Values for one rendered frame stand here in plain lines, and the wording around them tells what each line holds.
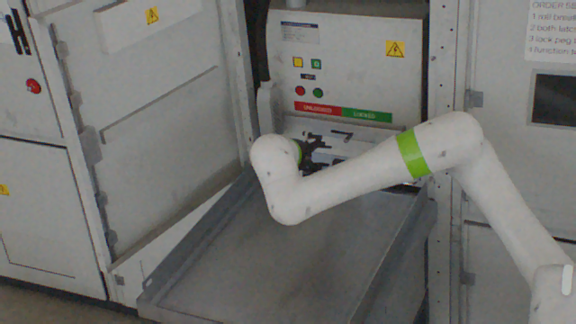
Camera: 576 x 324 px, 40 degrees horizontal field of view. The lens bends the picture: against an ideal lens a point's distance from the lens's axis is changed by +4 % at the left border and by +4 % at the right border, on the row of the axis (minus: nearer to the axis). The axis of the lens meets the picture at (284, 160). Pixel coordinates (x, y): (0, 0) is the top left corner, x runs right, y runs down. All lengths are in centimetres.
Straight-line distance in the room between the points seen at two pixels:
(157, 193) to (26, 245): 127
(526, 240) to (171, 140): 103
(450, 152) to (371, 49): 55
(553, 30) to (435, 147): 43
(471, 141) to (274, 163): 46
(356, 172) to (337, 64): 55
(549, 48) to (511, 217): 43
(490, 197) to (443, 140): 21
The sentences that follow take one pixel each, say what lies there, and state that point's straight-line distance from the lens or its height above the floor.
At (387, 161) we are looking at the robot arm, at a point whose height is 124.
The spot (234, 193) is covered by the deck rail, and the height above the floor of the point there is 88.
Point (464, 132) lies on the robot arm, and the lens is 177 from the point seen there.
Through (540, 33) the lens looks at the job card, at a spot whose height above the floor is 140.
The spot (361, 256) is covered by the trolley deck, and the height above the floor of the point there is 85.
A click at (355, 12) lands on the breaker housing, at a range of 223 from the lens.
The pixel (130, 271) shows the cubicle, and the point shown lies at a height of 26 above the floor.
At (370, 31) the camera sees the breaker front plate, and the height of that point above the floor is 135.
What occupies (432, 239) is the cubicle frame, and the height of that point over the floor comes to 70.
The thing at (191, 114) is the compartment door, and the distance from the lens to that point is 232.
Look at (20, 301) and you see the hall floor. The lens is 365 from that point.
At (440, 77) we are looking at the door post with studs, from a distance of 214.
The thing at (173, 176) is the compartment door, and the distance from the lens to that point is 233.
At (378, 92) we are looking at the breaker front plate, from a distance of 227.
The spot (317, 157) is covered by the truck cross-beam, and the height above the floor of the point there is 91.
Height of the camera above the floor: 217
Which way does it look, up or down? 31 degrees down
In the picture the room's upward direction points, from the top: 6 degrees counter-clockwise
